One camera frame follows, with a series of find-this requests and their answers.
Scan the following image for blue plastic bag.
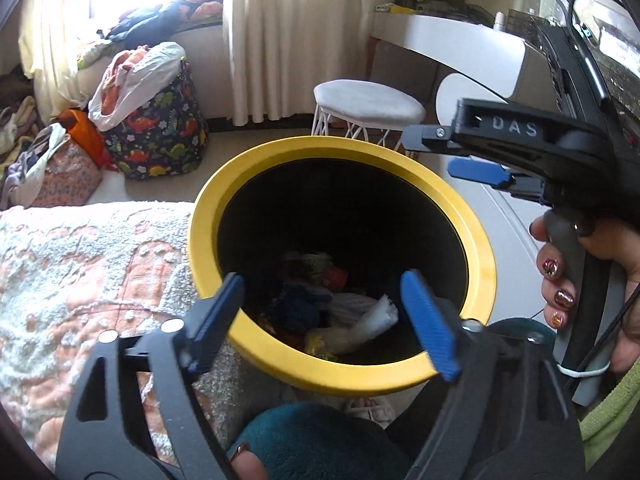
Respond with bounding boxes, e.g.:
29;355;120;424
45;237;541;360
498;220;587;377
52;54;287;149
272;284;334;334

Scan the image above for orange patterned pillow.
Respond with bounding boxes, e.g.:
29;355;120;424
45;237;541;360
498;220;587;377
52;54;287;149
21;140;104;209

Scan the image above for green garment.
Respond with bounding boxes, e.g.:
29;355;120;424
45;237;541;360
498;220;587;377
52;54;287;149
579;360;640;472

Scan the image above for yellow snack wrapper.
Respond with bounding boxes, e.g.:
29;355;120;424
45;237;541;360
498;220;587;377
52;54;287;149
304;335;342;362

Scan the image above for white foam sheet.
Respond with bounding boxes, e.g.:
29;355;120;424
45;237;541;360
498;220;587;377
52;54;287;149
320;294;400;357

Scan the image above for orange bag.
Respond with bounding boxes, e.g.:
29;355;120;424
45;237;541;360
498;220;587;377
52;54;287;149
54;109;117;172

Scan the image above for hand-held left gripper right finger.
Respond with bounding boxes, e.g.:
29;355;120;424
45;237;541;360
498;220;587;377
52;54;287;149
399;269;587;480

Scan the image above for white wire frame stool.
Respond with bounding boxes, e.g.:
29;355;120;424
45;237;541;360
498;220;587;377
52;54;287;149
312;79;428;154

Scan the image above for person's right hand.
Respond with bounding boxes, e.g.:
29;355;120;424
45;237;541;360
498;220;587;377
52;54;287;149
528;207;640;377

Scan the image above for large white plastic bag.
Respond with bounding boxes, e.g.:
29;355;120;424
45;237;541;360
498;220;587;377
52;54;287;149
89;41;187;132

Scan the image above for dinosaur print laundry basket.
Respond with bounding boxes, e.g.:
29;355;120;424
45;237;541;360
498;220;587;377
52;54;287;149
104;60;211;181

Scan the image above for teal pants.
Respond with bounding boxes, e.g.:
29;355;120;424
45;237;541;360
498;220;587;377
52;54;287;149
230;402;412;480

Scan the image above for camouflage bag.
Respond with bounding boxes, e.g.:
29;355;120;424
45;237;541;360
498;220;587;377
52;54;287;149
395;0;494;24

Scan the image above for black cord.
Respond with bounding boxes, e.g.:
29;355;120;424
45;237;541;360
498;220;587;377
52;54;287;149
566;287;640;392

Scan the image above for cream curtain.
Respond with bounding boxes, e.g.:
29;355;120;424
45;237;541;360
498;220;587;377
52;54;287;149
19;0;94;122
222;0;384;127

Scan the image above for peach and white quilted blanket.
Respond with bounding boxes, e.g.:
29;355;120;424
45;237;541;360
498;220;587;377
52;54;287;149
0;201;251;472

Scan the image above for orange clothes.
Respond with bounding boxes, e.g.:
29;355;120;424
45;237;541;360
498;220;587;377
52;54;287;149
101;47;152;117

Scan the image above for beige slipper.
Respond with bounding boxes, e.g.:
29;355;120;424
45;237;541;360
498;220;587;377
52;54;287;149
344;396;397;429

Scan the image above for heap of colourful clothes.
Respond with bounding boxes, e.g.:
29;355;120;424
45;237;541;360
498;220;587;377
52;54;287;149
77;0;227;69

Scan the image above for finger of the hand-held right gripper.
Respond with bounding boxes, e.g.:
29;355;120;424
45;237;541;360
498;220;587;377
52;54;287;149
448;156;547;202
401;122;462;154

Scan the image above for white desk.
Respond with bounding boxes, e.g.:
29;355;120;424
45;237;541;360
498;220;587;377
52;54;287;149
370;12;557;107

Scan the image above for person's left hand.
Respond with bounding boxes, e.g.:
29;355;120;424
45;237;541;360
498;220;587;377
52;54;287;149
226;440;267;480

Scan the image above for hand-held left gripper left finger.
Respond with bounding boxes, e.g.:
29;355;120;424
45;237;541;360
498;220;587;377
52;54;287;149
55;272;247;480

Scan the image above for lavender and white garment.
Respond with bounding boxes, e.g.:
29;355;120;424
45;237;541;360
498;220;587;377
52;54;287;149
0;124;69;211

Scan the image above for yellow rimmed black trash bin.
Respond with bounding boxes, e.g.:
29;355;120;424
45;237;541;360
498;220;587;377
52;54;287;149
187;136;498;397

